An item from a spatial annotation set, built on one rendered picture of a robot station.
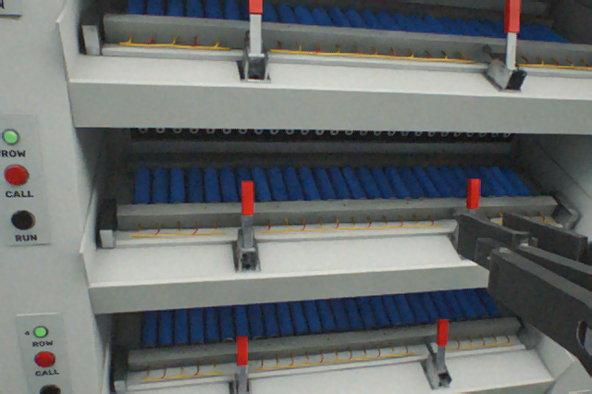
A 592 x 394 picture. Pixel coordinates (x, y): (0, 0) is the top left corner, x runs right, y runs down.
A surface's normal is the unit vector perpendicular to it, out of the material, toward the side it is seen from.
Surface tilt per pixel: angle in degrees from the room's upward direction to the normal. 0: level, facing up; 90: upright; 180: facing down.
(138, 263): 19
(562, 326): 91
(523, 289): 91
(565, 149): 90
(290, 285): 109
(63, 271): 90
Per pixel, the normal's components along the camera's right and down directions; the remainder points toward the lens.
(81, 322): 0.22, 0.37
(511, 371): 0.14, -0.76
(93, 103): 0.18, 0.65
